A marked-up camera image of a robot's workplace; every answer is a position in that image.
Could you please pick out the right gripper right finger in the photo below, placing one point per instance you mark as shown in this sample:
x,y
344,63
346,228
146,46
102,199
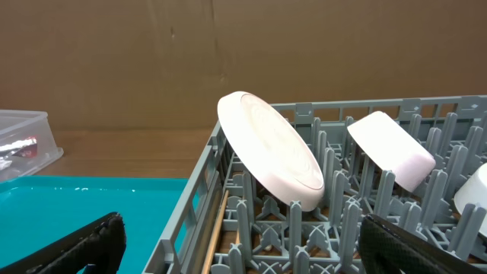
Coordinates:
x,y
385,248

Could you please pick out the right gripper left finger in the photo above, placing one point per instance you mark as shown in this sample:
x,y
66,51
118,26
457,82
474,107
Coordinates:
x,y
96,248

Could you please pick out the large white bowl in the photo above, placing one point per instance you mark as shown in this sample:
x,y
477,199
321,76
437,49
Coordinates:
x,y
391,148

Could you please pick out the small white bowl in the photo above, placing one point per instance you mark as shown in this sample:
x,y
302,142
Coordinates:
x,y
473,191

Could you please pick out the wooden chopstick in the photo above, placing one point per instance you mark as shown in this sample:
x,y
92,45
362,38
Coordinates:
x,y
206,268

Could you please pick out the red foil snack wrapper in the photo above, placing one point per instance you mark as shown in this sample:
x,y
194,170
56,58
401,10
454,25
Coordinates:
x,y
26,148

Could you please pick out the white round plate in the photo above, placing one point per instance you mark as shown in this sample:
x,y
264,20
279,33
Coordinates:
x,y
271,149

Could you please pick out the grey dishwasher rack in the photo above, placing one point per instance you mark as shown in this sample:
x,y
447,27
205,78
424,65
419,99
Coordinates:
x,y
262,235

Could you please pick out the teal serving tray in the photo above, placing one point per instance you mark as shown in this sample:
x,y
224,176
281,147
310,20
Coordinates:
x,y
38,210

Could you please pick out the clear plastic bin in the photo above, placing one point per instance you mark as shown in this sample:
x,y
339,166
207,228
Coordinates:
x,y
22,124

